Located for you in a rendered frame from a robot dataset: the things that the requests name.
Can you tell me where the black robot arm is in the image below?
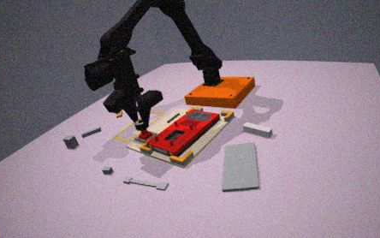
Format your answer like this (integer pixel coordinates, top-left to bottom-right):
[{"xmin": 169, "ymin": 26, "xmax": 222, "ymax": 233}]
[{"xmin": 84, "ymin": 0, "xmax": 224, "ymax": 114}]

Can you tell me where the grey and white wheel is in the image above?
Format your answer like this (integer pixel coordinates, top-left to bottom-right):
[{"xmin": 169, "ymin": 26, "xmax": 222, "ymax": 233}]
[{"xmin": 134, "ymin": 120, "xmax": 149, "ymax": 131}]

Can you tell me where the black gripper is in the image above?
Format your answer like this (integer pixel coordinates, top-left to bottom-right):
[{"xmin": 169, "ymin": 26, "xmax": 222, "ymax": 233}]
[{"xmin": 113, "ymin": 72, "xmax": 163, "ymax": 126}]

